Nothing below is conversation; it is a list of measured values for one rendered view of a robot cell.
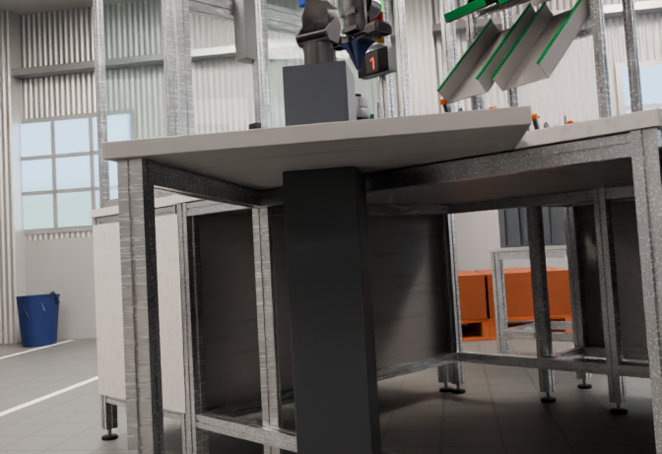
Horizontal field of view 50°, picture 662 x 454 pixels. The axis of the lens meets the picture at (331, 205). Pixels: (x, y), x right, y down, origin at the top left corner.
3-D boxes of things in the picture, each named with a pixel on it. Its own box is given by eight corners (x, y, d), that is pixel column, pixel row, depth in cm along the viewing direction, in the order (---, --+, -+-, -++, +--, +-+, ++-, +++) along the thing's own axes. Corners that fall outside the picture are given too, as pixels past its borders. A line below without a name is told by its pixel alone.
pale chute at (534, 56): (549, 78, 148) (538, 61, 146) (501, 92, 159) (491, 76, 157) (600, -1, 160) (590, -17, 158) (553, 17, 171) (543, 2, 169)
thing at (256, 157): (101, 159, 119) (101, 142, 119) (251, 195, 208) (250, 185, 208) (532, 123, 108) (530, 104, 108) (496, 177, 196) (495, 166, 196)
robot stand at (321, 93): (287, 158, 153) (282, 66, 154) (299, 164, 167) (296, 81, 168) (351, 153, 151) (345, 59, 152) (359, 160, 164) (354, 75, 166)
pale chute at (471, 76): (488, 93, 158) (477, 77, 157) (447, 104, 169) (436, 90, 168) (540, 17, 171) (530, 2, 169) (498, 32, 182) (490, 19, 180)
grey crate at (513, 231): (611, 242, 337) (607, 194, 339) (497, 247, 382) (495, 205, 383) (647, 239, 367) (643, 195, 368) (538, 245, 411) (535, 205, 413)
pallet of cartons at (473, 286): (562, 322, 545) (559, 265, 548) (584, 338, 455) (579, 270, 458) (399, 329, 565) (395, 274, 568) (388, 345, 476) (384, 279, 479)
